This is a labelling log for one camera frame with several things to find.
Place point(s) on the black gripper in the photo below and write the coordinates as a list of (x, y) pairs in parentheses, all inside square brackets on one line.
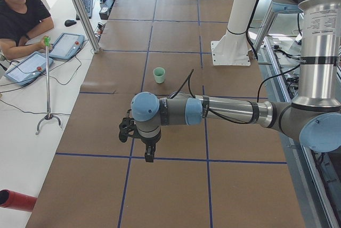
[(149, 143)]

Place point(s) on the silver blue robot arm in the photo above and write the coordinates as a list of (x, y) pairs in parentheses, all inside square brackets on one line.
[(312, 118)]

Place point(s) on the mint green cup on table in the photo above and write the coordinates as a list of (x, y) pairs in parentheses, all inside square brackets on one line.
[(159, 75)]

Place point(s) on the blue teach pendant far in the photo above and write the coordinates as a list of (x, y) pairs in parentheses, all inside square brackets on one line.
[(66, 46)]

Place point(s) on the blue teach pendant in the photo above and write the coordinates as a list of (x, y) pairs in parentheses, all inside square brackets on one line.
[(66, 46), (29, 69)]

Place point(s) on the blue teach pendant near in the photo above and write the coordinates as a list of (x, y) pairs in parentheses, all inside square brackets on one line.
[(29, 69)]

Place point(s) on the metal reacher grabber tool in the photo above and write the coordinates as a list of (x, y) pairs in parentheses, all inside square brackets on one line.
[(49, 115)]

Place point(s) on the red tube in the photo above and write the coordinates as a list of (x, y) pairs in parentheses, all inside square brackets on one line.
[(17, 201)]

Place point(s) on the black computer mouse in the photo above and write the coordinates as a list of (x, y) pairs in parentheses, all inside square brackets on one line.
[(69, 23)]

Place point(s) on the black keyboard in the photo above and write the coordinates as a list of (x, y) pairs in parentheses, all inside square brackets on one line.
[(88, 6)]

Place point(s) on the person in black shirt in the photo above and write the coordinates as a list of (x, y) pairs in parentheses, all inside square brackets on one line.
[(22, 20)]

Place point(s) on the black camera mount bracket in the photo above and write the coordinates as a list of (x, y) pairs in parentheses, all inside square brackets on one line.
[(128, 128)]

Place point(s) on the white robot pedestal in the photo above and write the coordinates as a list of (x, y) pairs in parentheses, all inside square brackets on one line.
[(232, 49)]

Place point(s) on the aluminium frame post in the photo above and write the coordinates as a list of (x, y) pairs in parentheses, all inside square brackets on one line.
[(80, 10)]

